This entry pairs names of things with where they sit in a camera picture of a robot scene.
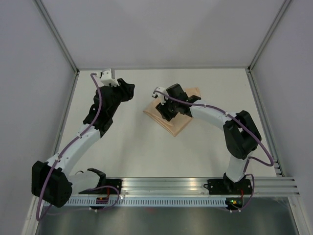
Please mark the aluminium front rail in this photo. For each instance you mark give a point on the aluminium front rail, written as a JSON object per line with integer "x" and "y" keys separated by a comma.
{"x": 193, "y": 187}

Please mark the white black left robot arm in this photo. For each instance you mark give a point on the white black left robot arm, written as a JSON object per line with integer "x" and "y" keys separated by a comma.
{"x": 51, "y": 180}

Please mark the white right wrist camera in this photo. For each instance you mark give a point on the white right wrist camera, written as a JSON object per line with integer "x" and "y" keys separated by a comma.
{"x": 161, "y": 93}

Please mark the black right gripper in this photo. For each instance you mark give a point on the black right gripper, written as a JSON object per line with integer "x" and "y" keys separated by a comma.
{"x": 164, "y": 110}

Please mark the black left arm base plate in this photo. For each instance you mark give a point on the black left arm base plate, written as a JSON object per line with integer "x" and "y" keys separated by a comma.
{"x": 110, "y": 187}

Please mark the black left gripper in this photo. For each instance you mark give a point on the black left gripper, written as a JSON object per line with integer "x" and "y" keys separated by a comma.
{"x": 127, "y": 90}

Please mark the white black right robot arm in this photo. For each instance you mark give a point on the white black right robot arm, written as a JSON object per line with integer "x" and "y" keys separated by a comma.
{"x": 240, "y": 133}

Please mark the aluminium frame post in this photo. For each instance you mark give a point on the aluminium frame post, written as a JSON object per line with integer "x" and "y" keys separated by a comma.
{"x": 56, "y": 34}
{"x": 273, "y": 26}

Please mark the peach cloth napkin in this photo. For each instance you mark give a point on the peach cloth napkin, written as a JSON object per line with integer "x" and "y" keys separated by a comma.
{"x": 177, "y": 124}

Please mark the white slotted cable duct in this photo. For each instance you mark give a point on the white slotted cable duct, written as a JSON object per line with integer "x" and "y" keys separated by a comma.
{"x": 147, "y": 201}

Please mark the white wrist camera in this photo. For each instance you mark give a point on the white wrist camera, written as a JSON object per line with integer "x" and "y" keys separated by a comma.
{"x": 106, "y": 78}
{"x": 161, "y": 93}

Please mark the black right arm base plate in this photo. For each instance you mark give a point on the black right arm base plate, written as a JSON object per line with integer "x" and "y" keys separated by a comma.
{"x": 227, "y": 187}

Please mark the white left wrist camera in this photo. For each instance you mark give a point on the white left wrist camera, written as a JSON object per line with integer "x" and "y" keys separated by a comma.
{"x": 106, "y": 78}

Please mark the aluminium left frame post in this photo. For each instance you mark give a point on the aluminium left frame post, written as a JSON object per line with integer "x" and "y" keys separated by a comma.
{"x": 56, "y": 34}

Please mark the aluminium right frame post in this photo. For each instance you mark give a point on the aluminium right frame post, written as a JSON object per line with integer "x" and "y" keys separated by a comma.
{"x": 273, "y": 26}

